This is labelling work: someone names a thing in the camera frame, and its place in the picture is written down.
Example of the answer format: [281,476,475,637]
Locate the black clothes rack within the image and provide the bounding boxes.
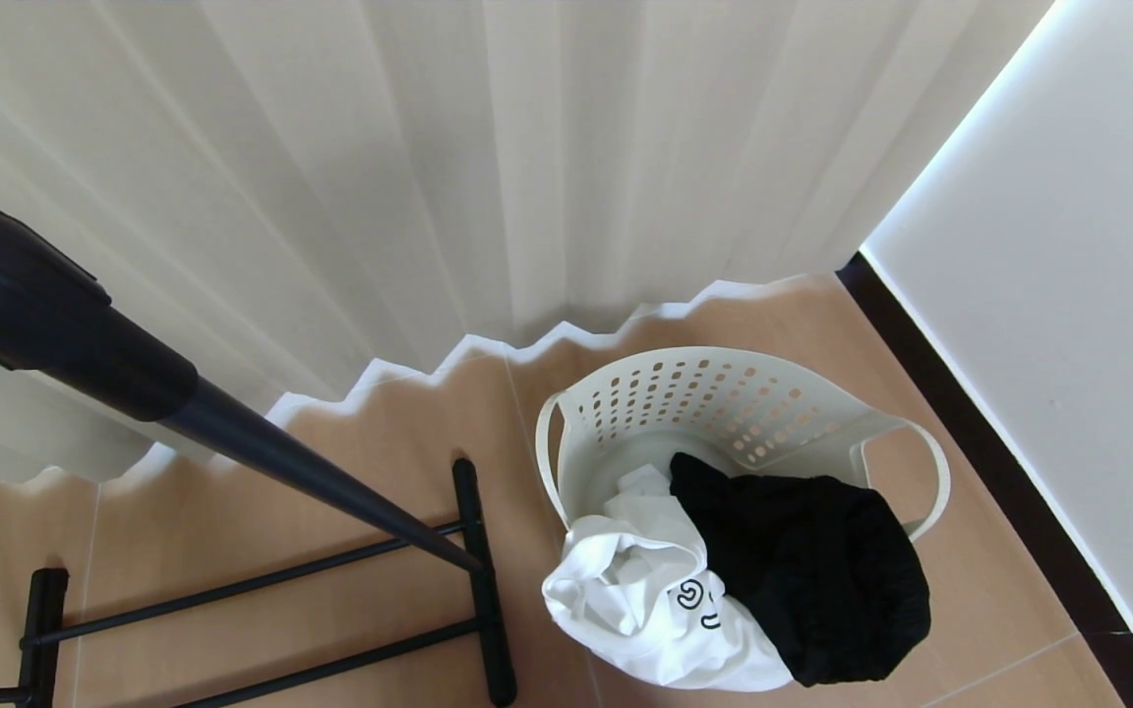
[0,180,518,708]

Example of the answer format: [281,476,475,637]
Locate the black shorts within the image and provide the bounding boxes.
[669,451,932,688]

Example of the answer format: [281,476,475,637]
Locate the beige curtain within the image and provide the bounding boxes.
[0,0,1055,493]

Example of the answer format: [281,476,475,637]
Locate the white laundry basket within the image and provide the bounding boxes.
[534,345,952,544]

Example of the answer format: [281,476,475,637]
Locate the white printed garment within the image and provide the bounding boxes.
[541,463,796,693]

